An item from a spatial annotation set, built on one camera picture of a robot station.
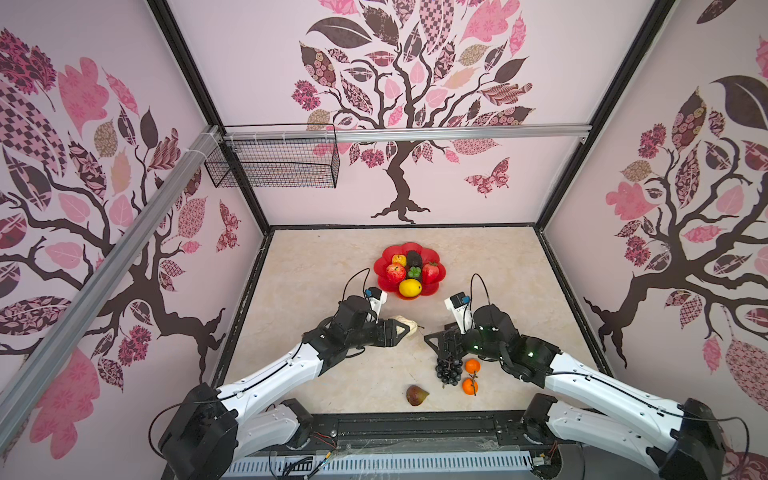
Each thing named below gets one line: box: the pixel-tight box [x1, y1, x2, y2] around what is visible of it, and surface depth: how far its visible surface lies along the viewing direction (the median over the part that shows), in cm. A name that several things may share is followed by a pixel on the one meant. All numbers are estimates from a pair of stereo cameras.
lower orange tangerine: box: [462, 378, 479, 396], surface depth 81 cm
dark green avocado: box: [407, 250, 422, 268], surface depth 109 cm
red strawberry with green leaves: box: [422, 262, 445, 284], surface depth 102 cm
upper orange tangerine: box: [465, 359, 481, 374], surface depth 83 cm
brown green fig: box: [406, 384, 430, 406], surface depth 79 cm
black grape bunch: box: [435, 358, 463, 389], surface depth 82 cm
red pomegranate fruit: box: [386, 262, 406, 284], surface depth 102 cm
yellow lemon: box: [399, 278, 423, 298], surface depth 97 cm
